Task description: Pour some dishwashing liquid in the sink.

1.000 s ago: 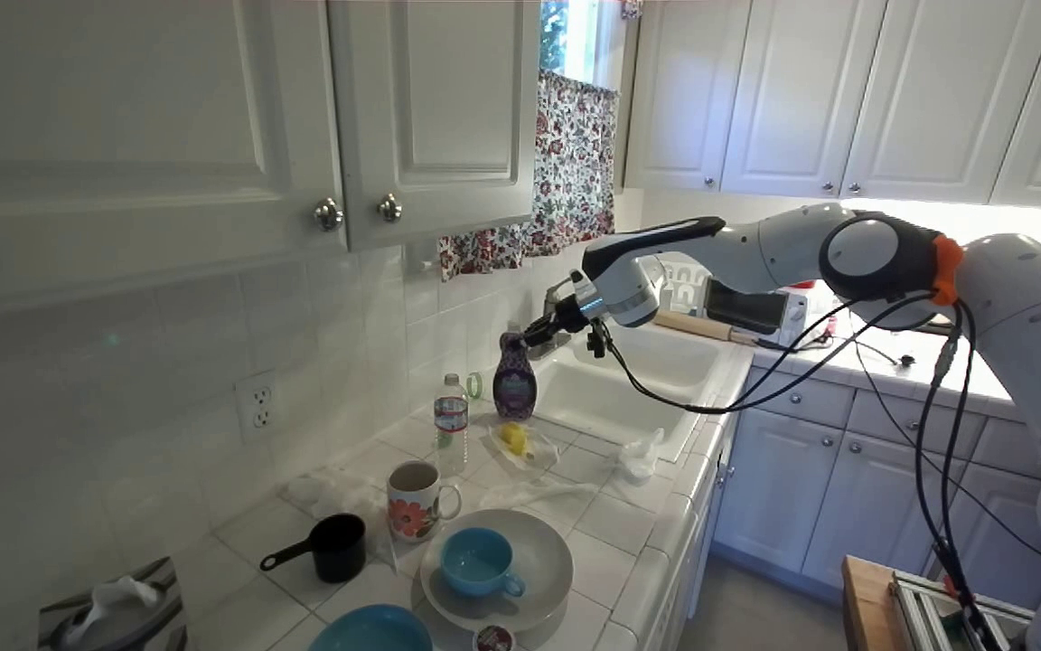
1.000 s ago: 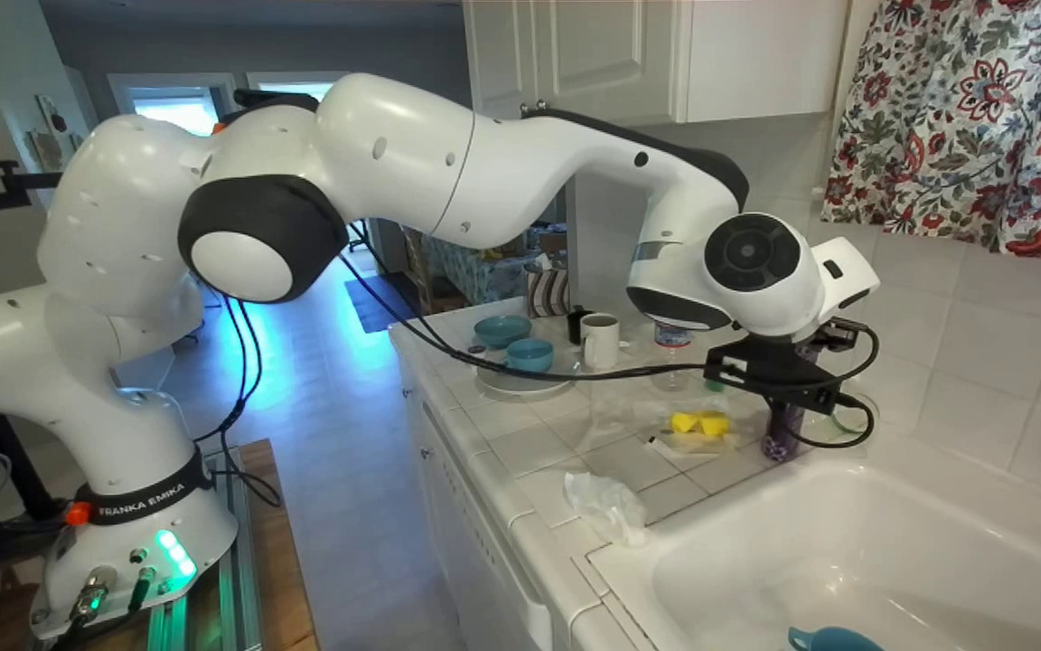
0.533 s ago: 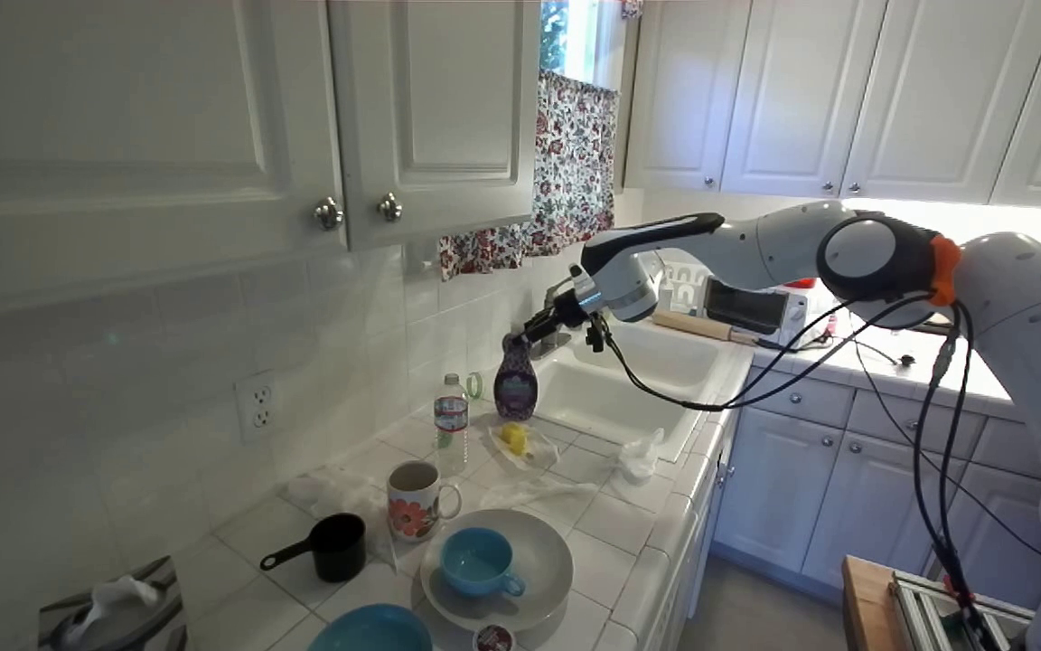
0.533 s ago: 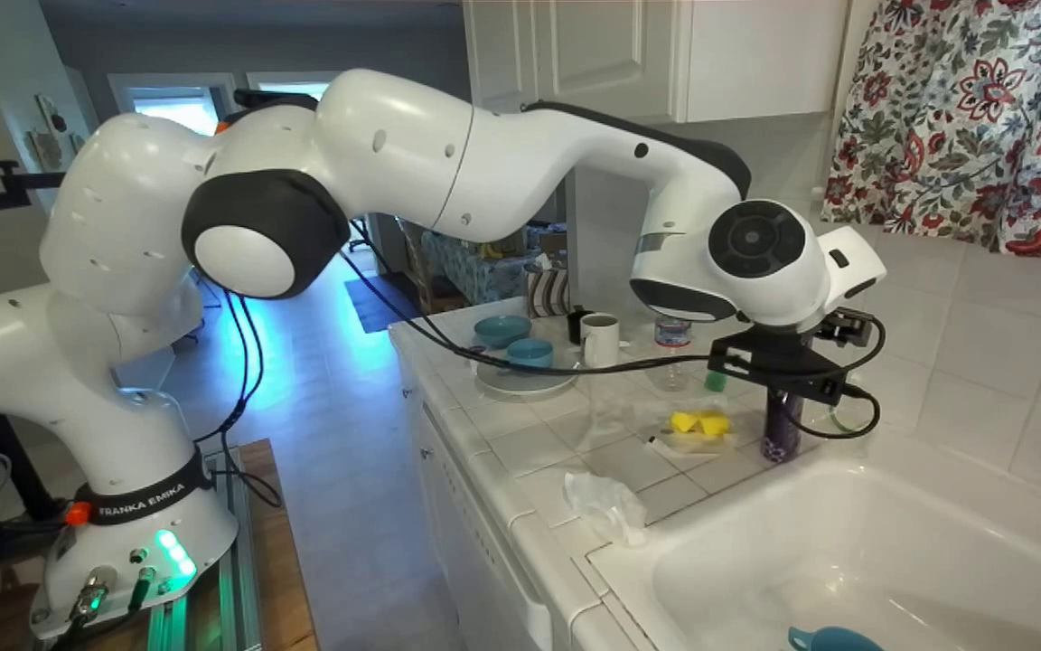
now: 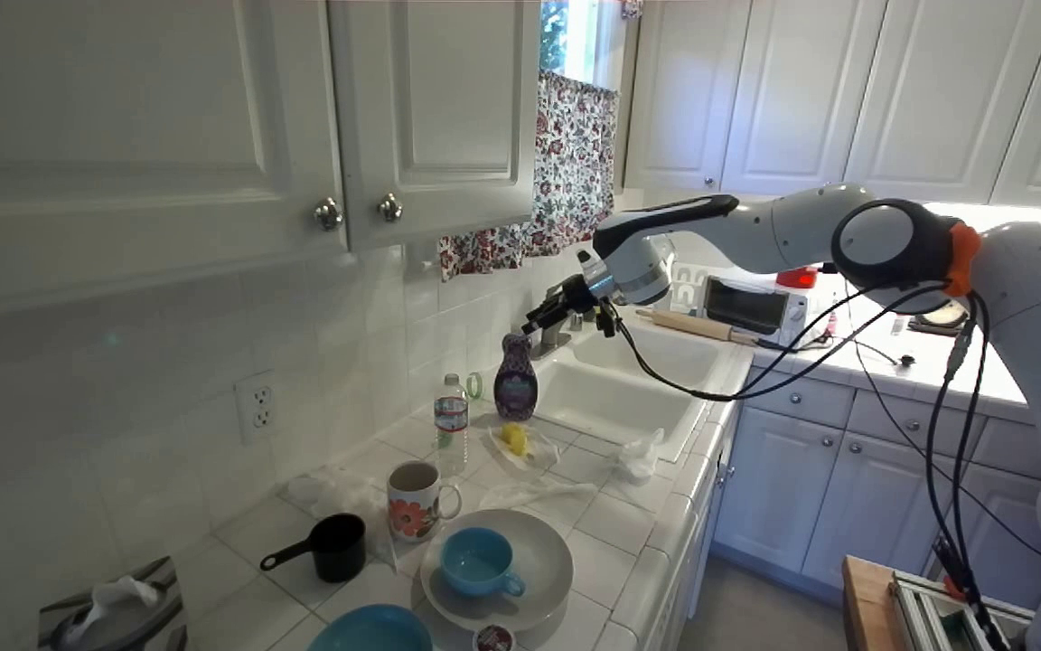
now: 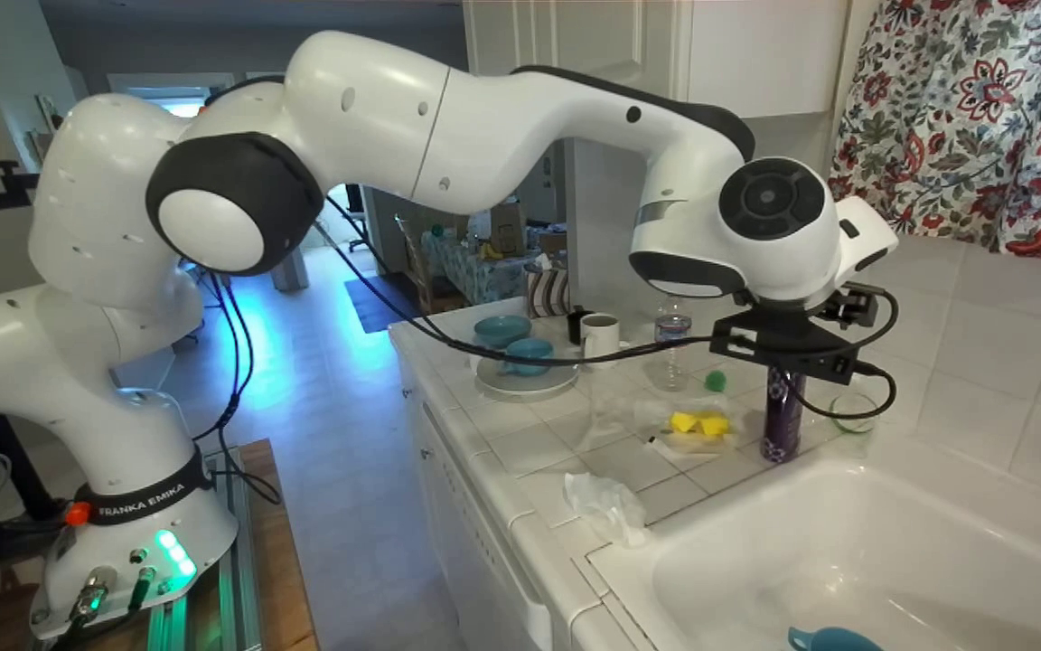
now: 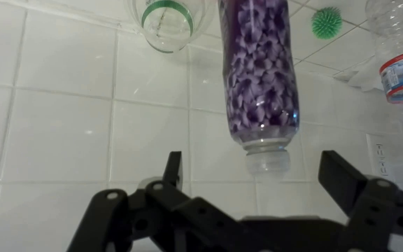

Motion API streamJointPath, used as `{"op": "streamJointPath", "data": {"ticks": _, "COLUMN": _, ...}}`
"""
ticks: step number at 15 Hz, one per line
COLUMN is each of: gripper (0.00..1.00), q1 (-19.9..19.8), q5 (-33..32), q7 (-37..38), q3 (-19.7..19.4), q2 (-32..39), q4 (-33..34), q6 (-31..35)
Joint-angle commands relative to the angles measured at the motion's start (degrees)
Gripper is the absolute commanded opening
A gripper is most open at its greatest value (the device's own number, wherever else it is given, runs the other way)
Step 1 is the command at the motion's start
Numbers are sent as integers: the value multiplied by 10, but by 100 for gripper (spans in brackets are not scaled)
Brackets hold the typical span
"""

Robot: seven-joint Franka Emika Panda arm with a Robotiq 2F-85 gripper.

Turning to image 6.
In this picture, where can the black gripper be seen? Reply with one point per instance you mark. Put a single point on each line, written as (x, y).
(860, 304)

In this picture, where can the purple floral dish soap bottle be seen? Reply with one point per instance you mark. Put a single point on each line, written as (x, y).
(783, 423)

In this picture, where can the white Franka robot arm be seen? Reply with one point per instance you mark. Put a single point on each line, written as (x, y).
(486, 133)

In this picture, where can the white sink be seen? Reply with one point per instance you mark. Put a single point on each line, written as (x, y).
(904, 543)

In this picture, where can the yellow sponge piece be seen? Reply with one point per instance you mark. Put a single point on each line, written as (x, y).
(685, 425)
(717, 429)

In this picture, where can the clear plastic water bottle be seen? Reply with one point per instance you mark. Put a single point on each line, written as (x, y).
(675, 350)

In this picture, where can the floral curtain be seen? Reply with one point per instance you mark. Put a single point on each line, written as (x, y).
(977, 110)

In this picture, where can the clear plastic sponge bag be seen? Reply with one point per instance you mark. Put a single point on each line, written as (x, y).
(642, 423)

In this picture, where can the narrow white cabinet door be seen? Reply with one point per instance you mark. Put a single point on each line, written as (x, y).
(760, 55)

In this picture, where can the black measuring cup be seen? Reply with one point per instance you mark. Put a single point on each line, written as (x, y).
(576, 326)

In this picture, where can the crumpled white plastic bag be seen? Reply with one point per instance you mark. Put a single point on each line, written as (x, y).
(601, 499)

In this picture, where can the white round plate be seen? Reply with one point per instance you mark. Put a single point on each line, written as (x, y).
(527, 386)

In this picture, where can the blue bowl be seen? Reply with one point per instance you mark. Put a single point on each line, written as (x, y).
(501, 332)

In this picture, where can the blue basket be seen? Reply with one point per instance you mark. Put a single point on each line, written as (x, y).
(471, 266)

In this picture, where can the wide white cabinet door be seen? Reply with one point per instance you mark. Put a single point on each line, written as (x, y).
(542, 39)

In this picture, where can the white lower cabinets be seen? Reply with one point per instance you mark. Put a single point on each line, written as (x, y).
(471, 543)

